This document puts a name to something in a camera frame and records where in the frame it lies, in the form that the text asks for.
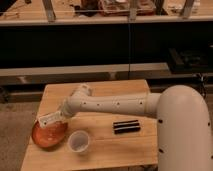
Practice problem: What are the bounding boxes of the cluttered items on bench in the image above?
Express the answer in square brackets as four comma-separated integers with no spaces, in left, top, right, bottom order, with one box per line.
[73,0,157,18]

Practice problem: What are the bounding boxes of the long wooden shelf bench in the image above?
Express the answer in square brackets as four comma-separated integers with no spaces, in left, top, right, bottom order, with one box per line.
[0,0,213,27]

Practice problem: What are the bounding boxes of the black case on shelf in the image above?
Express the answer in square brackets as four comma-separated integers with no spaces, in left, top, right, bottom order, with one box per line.
[167,48,213,74]

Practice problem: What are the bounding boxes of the black striped eraser block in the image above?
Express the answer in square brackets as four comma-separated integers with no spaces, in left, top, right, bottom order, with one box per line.
[113,120,141,134]

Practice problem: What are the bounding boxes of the clear plastic cup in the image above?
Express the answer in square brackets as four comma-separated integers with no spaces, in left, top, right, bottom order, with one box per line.
[67,130,90,155]

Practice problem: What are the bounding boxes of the orange ceramic bowl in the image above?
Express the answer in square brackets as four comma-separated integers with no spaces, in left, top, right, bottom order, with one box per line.
[31,121,68,148]

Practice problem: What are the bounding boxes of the blue vertical cable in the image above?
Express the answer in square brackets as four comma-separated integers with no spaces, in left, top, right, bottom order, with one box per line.
[127,16,132,80]

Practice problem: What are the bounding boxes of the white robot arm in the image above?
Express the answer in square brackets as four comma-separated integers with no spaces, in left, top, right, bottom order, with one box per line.
[61,85,213,171]

